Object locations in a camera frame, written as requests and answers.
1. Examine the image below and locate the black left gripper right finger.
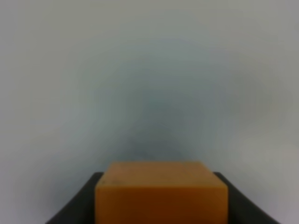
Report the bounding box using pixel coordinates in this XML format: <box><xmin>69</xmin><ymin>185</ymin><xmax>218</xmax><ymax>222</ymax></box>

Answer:
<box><xmin>214</xmin><ymin>172</ymin><xmax>279</xmax><ymax>224</ymax></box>

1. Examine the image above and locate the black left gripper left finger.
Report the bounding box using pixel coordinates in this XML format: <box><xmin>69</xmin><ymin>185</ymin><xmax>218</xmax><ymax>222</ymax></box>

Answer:
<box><xmin>47</xmin><ymin>172</ymin><xmax>104</xmax><ymax>224</ymax></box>

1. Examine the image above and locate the orange cube block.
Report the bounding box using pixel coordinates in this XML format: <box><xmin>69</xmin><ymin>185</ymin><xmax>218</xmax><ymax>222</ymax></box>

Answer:
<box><xmin>95</xmin><ymin>161</ymin><xmax>228</xmax><ymax>224</ymax></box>

